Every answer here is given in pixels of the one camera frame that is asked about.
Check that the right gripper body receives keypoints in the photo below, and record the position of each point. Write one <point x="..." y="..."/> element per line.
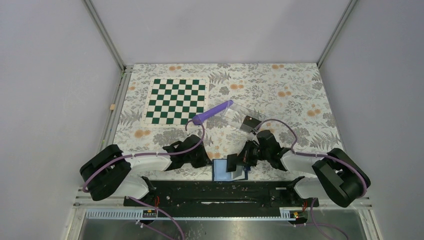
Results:
<point x="251" y="153"/>

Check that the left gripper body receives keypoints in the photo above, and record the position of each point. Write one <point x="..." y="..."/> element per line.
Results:
<point x="199" y="159"/>

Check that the black credit card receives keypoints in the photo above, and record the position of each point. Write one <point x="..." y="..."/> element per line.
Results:
<point x="249" y="124"/>

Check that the clear plastic card box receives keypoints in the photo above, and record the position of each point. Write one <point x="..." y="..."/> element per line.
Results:
<point x="235" y="114"/>

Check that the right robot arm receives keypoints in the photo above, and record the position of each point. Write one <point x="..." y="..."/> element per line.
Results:
<point x="335" y="175"/>

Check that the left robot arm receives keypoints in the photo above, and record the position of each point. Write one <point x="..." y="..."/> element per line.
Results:
<point x="113" y="173"/>

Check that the purple cylindrical tube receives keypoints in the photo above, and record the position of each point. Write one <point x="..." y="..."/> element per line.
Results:
<point x="200" y="118"/>

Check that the green white chessboard mat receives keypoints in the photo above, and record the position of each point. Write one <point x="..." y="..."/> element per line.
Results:
<point x="172" y="102"/>

